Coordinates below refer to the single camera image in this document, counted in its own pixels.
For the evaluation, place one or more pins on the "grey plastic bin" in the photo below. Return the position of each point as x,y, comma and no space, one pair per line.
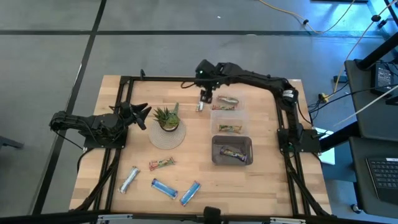
231,141

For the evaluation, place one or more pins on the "black aluminium table frame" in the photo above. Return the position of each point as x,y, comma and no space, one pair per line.
155,78

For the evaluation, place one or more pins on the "silver frame bracket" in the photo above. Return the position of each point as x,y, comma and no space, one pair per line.
287,220
115,217

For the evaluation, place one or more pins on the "black power adapter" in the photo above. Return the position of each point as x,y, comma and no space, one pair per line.
383,77

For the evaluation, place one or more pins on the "black frame peg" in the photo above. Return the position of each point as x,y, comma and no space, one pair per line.
142,73

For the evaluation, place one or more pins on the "grey chair leg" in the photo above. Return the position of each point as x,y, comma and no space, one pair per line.
9,142

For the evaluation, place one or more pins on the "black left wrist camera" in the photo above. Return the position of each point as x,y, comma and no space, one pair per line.
125,108

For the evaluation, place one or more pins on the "black caster wheel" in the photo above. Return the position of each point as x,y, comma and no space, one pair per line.
356,208

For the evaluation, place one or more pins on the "black desk beam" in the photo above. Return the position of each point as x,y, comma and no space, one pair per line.
339,136
377,51

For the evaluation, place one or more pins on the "blue plug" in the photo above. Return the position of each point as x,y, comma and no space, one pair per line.
340,78

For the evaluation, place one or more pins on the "yellow plug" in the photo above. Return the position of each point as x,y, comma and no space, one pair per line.
323,98

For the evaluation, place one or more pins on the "purple granola bar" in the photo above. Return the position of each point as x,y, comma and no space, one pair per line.
233,153

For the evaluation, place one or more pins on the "clear plastic bin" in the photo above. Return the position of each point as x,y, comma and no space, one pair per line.
230,118
241,95

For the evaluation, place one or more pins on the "dark desk top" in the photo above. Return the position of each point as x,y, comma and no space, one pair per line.
360,174

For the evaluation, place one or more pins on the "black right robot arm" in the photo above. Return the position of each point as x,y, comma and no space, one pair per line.
264,81

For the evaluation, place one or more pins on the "dark cart shelf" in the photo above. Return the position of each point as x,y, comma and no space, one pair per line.
360,102

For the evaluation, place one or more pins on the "silver printed granola bar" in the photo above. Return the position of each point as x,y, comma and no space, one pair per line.
200,107

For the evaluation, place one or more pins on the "black keyboard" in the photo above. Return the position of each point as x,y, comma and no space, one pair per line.
385,177

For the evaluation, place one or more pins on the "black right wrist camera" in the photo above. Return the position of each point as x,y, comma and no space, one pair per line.
204,68

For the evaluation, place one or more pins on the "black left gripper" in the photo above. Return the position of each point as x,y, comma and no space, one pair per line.
128,119

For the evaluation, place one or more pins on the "round woven placemat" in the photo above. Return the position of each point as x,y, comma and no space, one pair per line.
164,140

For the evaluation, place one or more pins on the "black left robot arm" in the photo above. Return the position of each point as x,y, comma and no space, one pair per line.
93,123

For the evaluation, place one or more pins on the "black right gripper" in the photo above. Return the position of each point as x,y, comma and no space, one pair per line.
210,84

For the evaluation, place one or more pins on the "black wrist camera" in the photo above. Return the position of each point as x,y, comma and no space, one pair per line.
204,68
125,108

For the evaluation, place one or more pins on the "green granola bar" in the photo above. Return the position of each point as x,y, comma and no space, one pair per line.
230,128

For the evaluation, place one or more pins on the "green succulent in pot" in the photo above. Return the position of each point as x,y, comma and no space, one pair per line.
168,118

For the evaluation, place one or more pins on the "silver blue granola bar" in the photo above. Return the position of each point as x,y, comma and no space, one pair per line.
128,180

